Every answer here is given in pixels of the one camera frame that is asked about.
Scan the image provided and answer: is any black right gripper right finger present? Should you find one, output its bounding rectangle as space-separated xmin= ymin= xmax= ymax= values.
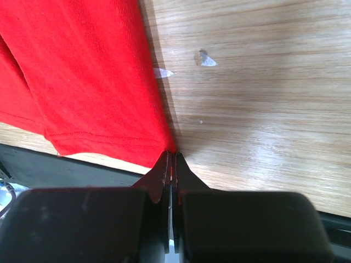
xmin=172 ymin=153 xmax=333 ymax=262

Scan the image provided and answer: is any red t shirt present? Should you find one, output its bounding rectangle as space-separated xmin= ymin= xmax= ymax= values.
xmin=1 ymin=1 xmax=176 ymax=167

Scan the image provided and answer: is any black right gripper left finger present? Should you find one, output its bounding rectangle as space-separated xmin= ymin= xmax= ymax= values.
xmin=1 ymin=151 xmax=172 ymax=262

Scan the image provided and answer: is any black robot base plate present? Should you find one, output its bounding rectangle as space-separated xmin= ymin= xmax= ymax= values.
xmin=1 ymin=144 xmax=142 ymax=188

